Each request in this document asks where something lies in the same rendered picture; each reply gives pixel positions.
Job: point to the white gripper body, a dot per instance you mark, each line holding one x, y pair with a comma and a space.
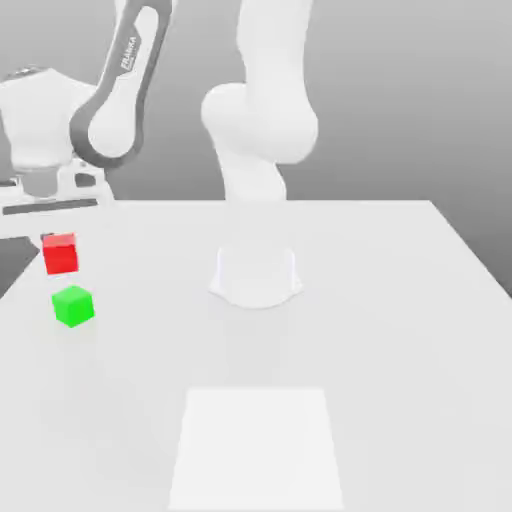
52, 222

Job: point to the small green cube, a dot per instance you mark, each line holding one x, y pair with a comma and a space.
73, 307

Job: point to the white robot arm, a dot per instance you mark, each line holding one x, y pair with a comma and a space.
260, 120

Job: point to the small red cube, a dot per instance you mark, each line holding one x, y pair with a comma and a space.
60, 259

